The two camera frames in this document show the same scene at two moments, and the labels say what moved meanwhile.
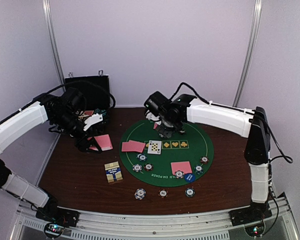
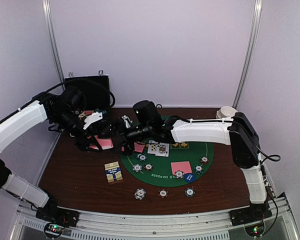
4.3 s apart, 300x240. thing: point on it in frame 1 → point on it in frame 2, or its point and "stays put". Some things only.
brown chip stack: (163, 193) stays put
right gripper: (168, 133) → (126, 143)
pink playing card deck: (104, 142) stays put
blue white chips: (179, 174) stays put
